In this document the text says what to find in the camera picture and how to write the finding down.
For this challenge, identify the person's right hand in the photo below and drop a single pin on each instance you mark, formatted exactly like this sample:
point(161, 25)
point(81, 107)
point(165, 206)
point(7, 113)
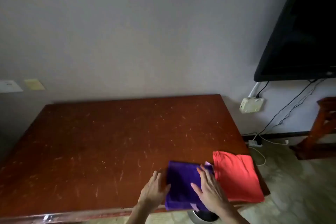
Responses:
point(212, 192)

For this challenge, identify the person's left hand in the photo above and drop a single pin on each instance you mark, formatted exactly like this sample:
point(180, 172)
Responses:
point(153, 192)

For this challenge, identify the orange cloth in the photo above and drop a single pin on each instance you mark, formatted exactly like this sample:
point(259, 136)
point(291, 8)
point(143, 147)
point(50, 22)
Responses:
point(239, 176)

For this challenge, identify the purple cloth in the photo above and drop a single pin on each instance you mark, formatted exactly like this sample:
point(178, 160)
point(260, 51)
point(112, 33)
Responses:
point(181, 176)

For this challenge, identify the round metal bin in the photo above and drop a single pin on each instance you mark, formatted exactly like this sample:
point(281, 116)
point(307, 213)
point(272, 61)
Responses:
point(204, 217)

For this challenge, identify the lilac paper tag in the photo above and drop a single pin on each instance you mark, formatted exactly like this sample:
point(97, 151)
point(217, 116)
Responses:
point(208, 164)

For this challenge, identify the white floor adapter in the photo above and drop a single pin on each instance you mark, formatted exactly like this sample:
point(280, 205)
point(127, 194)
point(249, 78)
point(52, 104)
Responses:
point(254, 143)

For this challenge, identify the reddish brown wooden table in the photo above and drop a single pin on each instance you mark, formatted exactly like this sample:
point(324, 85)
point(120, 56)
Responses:
point(105, 139)

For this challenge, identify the small metal table clip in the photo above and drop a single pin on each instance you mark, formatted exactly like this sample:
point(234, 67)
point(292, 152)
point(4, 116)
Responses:
point(47, 217)

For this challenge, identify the dark wooden chair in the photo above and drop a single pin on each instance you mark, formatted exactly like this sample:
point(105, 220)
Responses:
point(319, 129)

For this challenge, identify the black television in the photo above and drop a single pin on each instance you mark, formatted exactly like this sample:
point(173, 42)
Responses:
point(304, 34)

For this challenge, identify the cream wall socket box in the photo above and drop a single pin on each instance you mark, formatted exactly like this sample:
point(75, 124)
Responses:
point(251, 105)

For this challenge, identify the yellow wall plate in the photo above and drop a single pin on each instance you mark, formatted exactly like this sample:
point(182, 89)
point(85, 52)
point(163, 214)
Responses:
point(34, 84)

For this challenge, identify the white wall plate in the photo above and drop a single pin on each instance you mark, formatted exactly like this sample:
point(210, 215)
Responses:
point(10, 86)

